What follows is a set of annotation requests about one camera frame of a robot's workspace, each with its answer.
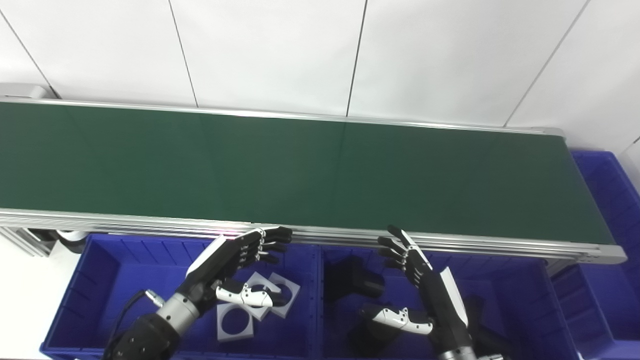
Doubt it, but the black white conveyor motor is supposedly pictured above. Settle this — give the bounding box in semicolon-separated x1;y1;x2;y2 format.
54;230;89;255

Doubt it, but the blue plastic bin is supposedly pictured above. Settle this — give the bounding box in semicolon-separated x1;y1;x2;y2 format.
319;245;581;360
550;150;640;343
41;234;323;360

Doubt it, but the grey conveyor end cap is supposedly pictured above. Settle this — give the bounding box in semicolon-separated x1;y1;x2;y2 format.
0;82;58;100

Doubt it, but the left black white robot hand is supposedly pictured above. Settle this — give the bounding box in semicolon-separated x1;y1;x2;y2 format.
177;226;293;313

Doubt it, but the aluminium conveyor leg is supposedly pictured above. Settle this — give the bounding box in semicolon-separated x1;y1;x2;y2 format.
0;226;56;257

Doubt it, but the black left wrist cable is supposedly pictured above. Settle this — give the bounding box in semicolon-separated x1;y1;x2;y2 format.
112;289;166;351

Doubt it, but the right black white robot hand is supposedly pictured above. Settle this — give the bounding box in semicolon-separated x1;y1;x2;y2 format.
360;225;473;353

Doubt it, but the green conveyor belt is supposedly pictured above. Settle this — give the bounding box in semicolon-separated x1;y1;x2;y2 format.
0;102;613;246
0;97;627;266

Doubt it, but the white square part with hole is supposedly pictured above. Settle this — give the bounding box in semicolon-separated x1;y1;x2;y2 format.
267;272;302;319
244;271;282;322
216;301;255;343

